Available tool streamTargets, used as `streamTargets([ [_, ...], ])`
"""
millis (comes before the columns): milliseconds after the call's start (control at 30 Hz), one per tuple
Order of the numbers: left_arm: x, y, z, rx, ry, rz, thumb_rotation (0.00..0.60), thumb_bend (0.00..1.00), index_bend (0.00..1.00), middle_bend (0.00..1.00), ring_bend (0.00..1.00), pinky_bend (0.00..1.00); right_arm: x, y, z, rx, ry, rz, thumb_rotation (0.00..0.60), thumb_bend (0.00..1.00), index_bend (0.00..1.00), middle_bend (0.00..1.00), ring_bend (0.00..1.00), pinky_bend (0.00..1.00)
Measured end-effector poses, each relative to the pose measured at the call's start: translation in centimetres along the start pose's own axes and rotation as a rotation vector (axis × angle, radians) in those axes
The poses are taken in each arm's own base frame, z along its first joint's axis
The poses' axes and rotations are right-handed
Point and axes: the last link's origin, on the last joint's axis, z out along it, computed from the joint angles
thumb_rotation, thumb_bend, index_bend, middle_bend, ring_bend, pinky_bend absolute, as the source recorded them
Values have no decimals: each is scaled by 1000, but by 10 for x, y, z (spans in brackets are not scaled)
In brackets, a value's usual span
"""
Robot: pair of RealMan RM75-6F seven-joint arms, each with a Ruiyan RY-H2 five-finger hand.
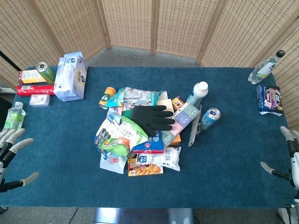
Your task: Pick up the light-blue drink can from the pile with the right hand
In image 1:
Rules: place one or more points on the woven bamboo folding screen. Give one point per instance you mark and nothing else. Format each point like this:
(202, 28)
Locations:
(182, 25)

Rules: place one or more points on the white salt bag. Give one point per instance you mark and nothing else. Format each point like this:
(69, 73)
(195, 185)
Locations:
(163, 159)

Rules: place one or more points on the orange white carton box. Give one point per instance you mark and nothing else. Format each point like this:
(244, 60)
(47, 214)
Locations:
(30, 76)

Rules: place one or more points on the blue table cloth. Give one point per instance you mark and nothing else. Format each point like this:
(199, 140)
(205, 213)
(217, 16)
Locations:
(70, 151)

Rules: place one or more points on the clear black cap bottle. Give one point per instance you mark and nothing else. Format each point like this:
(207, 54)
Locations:
(265, 67)

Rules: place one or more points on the light blue drink can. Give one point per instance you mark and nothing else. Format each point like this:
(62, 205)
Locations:
(209, 119)

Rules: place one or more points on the orange snack packet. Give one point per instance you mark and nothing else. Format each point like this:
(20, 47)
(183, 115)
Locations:
(144, 170)

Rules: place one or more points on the blue red snack packet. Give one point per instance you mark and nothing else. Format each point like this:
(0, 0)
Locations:
(151, 144)

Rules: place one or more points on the white cap blue bottle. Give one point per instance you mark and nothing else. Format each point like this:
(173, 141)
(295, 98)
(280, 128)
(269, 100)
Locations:
(197, 94)

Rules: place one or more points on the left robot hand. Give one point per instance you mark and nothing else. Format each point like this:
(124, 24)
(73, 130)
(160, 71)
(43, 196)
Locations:
(9, 145)

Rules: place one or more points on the green label water bottle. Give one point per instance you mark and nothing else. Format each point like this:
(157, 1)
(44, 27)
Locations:
(14, 117)

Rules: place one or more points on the teal clear wipes pack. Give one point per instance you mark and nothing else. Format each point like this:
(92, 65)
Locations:
(133, 96)

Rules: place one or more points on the battery blister pack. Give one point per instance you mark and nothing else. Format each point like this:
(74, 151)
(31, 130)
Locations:
(102, 137)

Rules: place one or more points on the white blue tissue pack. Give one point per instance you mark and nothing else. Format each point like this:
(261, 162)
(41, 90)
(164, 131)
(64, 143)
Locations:
(70, 78)

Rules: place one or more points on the black work glove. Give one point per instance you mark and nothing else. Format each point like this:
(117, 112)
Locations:
(151, 117)

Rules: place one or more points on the pastel squares sponge pack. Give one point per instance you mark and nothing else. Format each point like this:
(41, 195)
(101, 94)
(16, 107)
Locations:
(181, 123)

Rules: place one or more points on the green white snack bag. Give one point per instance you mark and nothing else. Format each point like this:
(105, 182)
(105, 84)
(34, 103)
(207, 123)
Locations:
(123, 136)

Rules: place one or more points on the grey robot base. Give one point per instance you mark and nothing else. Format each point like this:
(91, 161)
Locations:
(142, 215)

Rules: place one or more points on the green drink can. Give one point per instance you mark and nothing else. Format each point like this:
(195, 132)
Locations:
(46, 72)

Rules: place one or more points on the dark blue pink pad pack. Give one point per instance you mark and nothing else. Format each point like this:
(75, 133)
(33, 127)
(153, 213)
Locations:
(269, 100)

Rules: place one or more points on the red gold small box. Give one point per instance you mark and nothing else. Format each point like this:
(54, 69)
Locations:
(178, 102)

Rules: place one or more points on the white blue pouch bag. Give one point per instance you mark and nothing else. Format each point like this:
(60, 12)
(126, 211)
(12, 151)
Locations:
(112, 162)

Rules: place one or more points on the red biscuit tube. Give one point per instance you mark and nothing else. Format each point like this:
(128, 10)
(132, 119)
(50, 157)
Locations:
(35, 90)

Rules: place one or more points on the beige cardboard box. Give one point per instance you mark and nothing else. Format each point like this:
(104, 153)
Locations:
(164, 103)

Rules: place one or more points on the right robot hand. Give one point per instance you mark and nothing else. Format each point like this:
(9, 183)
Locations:
(292, 154)

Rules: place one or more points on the orange flat box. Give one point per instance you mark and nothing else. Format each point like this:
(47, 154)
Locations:
(176, 140)

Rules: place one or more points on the small orange-lid jar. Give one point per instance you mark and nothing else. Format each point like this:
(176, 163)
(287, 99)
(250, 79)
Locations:
(106, 96)

